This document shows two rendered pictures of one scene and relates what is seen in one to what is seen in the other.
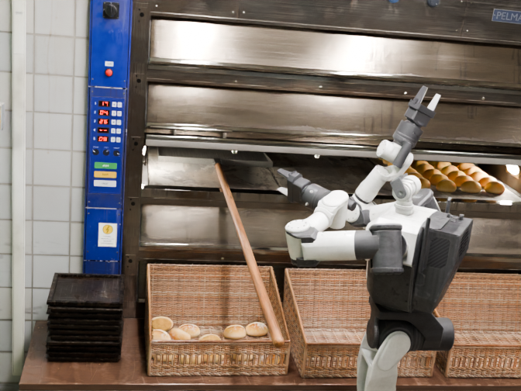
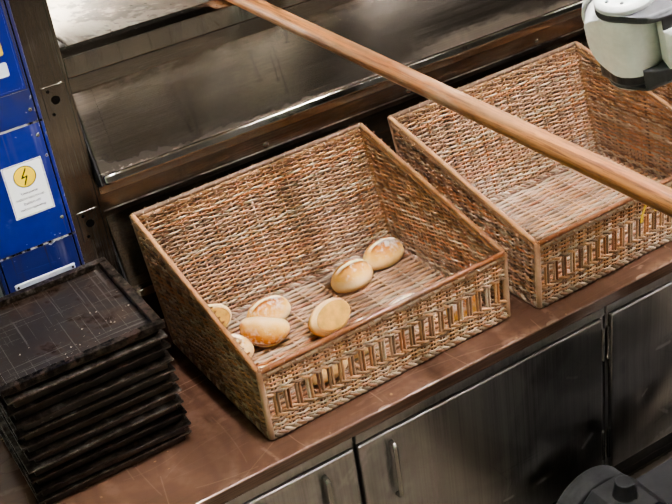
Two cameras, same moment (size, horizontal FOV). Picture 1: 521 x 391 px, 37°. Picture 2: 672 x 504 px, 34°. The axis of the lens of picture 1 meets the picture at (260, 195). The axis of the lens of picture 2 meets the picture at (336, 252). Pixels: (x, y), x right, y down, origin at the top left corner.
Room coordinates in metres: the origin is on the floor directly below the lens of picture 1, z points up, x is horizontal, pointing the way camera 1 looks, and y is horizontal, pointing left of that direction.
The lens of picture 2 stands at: (1.17, 0.66, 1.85)
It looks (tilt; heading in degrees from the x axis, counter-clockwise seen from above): 31 degrees down; 343
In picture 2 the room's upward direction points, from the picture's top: 9 degrees counter-clockwise
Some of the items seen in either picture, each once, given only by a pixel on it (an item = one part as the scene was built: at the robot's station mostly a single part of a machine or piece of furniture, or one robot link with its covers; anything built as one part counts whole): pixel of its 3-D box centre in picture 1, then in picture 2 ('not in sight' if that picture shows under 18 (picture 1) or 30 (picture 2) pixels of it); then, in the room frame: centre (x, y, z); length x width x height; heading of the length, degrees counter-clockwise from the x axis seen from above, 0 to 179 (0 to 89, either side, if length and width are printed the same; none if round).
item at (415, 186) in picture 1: (406, 192); not in sight; (2.44, -0.47, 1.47); 0.10 x 0.07 x 0.09; 155
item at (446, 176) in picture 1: (438, 170); not in sight; (3.84, -0.88, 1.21); 0.61 x 0.48 x 0.06; 10
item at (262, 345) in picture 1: (214, 316); (320, 265); (2.94, 0.14, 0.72); 0.56 x 0.49 x 0.28; 101
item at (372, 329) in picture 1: (411, 325); not in sight; (2.44, -0.55, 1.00); 0.28 x 0.13 x 0.18; 100
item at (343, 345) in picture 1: (355, 320); (559, 162); (3.04, -0.45, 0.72); 0.56 x 0.49 x 0.28; 101
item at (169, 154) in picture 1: (212, 152); not in sight; (3.81, 0.26, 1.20); 0.55 x 0.36 x 0.03; 100
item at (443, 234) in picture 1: (415, 254); not in sight; (2.41, -0.52, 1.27); 0.34 x 0.30 x 0.36; 155
